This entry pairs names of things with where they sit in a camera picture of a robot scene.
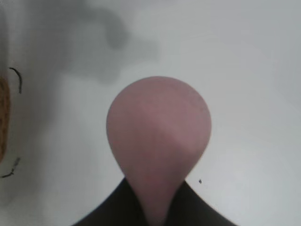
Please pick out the brown wicker basket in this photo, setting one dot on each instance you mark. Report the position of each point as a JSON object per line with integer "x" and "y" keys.
{"x": 4, "y": 117}

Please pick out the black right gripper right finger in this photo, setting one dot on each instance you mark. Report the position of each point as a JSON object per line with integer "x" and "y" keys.
{"x": 192, "y": 209}

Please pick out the pink peach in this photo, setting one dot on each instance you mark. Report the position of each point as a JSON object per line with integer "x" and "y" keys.
{"x": 157, "y": 127}

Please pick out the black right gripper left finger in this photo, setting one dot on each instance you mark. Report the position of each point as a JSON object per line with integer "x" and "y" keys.
{"x": 117, "y": 207}

